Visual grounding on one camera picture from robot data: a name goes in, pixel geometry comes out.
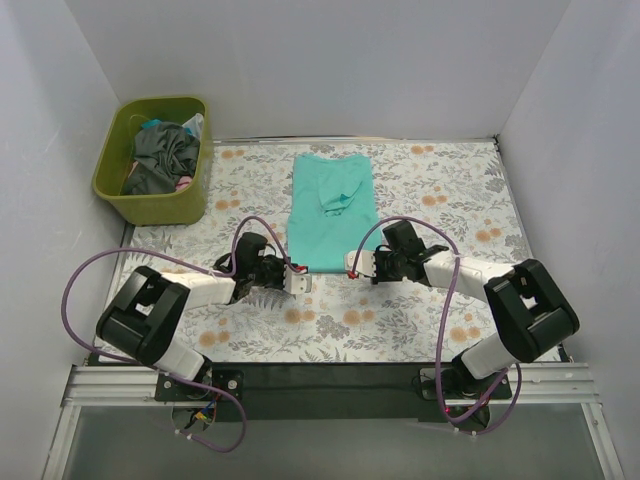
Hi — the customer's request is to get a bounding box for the teal t shirt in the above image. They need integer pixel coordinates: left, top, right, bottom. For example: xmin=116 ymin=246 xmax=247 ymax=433
xmin=287 ymin=154 xmax=381 ymax=273

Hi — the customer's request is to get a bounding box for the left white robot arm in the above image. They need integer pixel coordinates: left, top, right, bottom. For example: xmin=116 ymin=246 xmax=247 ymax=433
xmin=96 ymin=232 xmax=297 ymax=400

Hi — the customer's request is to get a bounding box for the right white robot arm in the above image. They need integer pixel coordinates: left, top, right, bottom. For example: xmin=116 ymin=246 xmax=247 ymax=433
xmin=372 ymin=219 xmax=580 ymax=398

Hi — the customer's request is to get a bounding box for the green plastic laundry bin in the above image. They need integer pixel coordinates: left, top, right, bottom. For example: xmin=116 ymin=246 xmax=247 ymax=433
xmin=92 ymin=95 xmax=212 ymax=226

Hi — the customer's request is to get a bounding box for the grey t shirt in bin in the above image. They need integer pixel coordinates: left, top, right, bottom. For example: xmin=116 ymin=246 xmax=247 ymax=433
xmin=122 ymin=122 xmax=200 ymax=195

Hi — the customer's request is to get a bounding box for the clear plastic bag in bin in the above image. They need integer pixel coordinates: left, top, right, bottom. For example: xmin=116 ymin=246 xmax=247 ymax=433
xmin=182 ymin=113 xmax=204 ymax=146

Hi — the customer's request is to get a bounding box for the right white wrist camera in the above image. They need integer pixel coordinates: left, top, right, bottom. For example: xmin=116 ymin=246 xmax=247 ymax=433
xmin=344 ymin=250 xmax=376 ymax=279

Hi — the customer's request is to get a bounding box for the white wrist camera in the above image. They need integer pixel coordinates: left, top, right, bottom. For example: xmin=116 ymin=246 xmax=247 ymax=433
xmin=284 ymin=266 xmax=312 ymax=295
xmin=344 ymin=250 xmax=376 ymax=279

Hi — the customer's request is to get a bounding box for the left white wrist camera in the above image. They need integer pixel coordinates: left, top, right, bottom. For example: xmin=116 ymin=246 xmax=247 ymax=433
xmin=284 ymin=266 xmax=312 ymax=295

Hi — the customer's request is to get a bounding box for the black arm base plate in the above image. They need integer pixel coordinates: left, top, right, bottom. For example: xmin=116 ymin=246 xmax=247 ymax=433
xmin=154 ymin=362 xmax=512 ymax=426

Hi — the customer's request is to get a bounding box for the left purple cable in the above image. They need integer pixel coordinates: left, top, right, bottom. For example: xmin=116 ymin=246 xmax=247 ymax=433
xmin=60 ymin=217 xmax=301 ymax=454

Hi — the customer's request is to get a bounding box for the purple cable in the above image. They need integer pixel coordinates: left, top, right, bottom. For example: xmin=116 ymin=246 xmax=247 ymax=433
xmin=347 ymin=217 xmax=524 ymax=444
xmin=60 ymin=217 xmax=301 ymax=454

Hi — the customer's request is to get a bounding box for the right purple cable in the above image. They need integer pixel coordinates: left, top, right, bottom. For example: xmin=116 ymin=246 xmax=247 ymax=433
xmin=347 ymin=217 xmax=524 ymax=444

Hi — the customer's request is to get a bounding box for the aluminium frame rail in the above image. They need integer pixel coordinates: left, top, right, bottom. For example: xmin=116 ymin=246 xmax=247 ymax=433
xmin=43 ymin=362 xmax=624 ymax=479

